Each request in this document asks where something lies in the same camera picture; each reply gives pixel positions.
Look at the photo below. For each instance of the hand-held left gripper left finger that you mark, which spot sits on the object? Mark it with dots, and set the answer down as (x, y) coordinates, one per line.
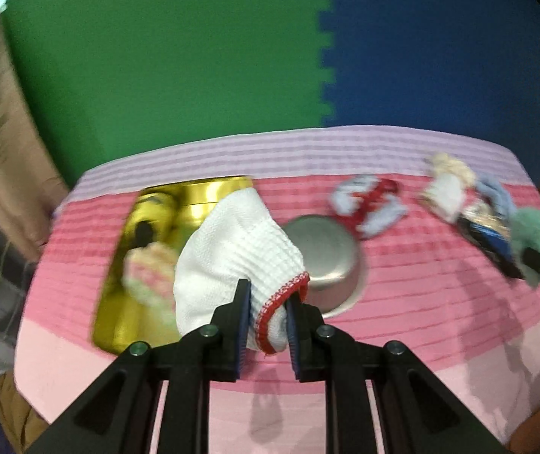
(244, 326)

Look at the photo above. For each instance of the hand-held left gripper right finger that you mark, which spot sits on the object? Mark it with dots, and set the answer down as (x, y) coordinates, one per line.
(293, 340)

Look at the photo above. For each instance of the green fuzzy sock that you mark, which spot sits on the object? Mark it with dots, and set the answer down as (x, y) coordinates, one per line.
(532, 231)

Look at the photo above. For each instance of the white knit glove red cuff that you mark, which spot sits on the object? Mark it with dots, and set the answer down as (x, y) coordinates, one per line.
(232, 255)

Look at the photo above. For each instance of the dark snack packet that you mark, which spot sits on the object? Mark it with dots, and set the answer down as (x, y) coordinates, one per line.
(490, 243)

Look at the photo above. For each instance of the light blue fuzzy sock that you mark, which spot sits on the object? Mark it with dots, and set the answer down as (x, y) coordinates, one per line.
(497, 196)

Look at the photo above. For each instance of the gold metal tin box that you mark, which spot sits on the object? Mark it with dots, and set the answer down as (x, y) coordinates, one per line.
(121, 312)

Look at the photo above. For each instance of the white sock with label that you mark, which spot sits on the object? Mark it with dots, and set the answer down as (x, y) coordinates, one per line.
(445, 196)

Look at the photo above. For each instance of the red white patterned sock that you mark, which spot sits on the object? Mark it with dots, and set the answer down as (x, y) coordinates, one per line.
(369, 201)

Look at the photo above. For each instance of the beige snack packet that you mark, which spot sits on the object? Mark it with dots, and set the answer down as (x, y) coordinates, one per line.
(485, 215)

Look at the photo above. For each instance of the stainless steel bowl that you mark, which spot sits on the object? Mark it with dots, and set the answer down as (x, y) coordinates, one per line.
(329, 255)

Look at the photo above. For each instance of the pink yellow fuzzy sock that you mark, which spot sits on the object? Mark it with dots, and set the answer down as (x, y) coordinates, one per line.
(149, 272)

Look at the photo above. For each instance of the pink checked tablecloth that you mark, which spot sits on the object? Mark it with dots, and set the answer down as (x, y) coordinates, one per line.
(440, 321)

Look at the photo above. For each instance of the cream wrapped snack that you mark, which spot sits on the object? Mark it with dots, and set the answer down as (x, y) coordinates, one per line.
(452, 165)

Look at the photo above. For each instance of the blue foam mat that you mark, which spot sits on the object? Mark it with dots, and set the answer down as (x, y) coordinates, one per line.
(440, 56)

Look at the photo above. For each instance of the brown cloth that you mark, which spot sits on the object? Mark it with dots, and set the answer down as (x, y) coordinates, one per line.
(14, 411)

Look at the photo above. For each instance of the green foam mat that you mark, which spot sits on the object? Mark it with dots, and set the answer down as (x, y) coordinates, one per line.
(156, 66)

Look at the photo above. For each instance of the beige floral curtain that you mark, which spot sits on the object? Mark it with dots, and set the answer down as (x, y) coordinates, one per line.
(5, 151)

